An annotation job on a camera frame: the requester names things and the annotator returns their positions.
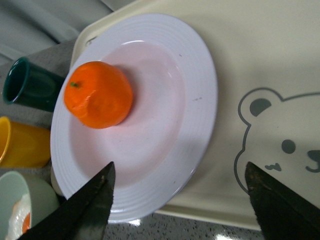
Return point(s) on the white ridged plate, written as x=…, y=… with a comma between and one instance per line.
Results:
x=158, y=147

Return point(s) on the yellow mug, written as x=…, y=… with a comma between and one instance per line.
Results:
x=23, y=146

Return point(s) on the dark green mug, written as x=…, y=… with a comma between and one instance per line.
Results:
x=30, y=85

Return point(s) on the orange mandarin fruit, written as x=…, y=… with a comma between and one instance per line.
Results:
x=98, y=94

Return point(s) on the white curtain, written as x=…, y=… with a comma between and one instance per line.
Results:
x=30, y=26

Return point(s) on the cream bear tray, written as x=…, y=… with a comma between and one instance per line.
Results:
x=266, y=55

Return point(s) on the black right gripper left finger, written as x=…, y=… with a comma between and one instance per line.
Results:
x=84, y=215

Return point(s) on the light green bowl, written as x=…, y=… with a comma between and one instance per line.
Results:
x=13, y=186

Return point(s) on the fake fried egg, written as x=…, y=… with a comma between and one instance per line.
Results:
x=20, y=219

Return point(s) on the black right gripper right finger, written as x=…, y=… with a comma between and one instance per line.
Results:
x=281, y=213

